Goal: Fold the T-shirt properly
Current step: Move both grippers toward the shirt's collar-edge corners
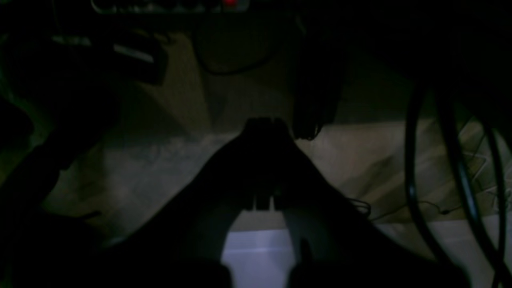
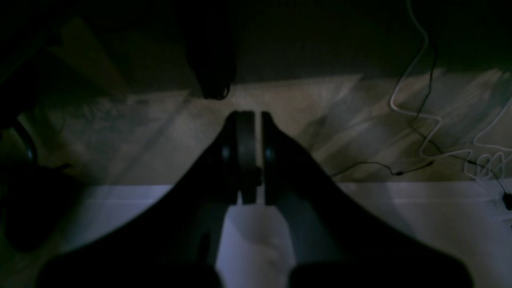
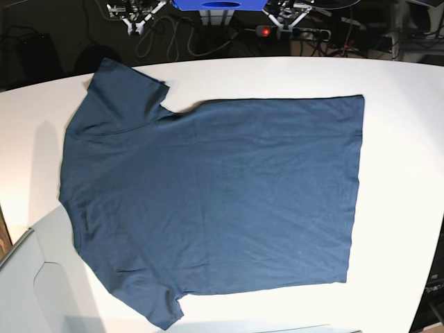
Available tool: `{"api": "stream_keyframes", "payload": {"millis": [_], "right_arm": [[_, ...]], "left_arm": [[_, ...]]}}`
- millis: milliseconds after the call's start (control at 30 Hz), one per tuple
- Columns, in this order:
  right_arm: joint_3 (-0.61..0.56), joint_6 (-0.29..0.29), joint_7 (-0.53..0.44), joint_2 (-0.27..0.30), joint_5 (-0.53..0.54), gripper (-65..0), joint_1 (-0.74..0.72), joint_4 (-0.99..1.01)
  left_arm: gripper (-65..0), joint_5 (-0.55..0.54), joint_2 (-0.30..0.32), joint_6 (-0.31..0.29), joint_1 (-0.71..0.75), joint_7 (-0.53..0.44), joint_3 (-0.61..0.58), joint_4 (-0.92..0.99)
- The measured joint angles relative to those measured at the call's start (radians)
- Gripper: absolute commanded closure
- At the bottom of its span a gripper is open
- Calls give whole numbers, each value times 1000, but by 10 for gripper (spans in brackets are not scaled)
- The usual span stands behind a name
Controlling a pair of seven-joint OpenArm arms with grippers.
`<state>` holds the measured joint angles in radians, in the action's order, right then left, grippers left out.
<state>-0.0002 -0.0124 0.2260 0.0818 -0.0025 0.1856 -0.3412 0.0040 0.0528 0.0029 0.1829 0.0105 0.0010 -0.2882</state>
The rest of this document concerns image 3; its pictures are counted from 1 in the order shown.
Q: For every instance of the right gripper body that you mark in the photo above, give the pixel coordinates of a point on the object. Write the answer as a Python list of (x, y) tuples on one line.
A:
[(134, 13)]

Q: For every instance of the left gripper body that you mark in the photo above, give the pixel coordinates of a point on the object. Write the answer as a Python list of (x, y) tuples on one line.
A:
[(286, 15)]

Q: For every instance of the dark blue T-shirt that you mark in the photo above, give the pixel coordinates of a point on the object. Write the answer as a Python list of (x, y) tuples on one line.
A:
[(230, 197)]

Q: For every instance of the black power strip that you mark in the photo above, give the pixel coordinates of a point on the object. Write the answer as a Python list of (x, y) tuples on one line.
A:
[(298, 33)]

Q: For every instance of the blue box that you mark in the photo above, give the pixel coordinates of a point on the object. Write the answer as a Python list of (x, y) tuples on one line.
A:
[(247, 5)]

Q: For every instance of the white aluminium post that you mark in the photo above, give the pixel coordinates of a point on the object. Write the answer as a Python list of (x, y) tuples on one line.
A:
[(215, 17)]

